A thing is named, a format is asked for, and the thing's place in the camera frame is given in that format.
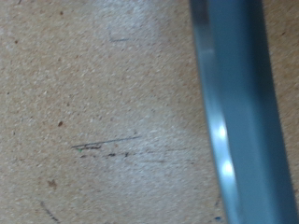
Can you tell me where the glass oven door with handle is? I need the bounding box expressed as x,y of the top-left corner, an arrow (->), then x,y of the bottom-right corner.
189,0 -> 299,224

